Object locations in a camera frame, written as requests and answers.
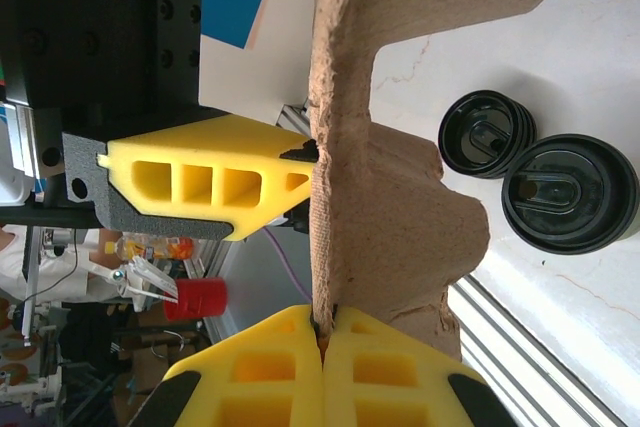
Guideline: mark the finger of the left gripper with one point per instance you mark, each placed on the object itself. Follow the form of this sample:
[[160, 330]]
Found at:
[[120, 157]]

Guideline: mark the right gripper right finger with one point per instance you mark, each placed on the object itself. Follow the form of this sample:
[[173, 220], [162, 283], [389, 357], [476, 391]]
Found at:
[[385, 372]]

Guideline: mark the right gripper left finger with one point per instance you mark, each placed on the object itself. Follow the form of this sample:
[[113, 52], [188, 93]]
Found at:
[[260, 367]]

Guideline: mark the brown pulp cup carrier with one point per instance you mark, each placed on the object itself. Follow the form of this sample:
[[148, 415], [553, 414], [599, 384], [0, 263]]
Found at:
[[400, 197]]

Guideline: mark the black plastic cup lid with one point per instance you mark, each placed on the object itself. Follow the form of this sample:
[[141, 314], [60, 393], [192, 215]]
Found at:
[[529, 127], [480, 137], [550, 192]]

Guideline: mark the red plastic cup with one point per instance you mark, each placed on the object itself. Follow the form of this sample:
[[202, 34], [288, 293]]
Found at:
[[197, 297]]

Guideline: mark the person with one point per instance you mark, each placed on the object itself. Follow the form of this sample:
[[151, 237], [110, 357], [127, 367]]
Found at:
[[50, 267]]

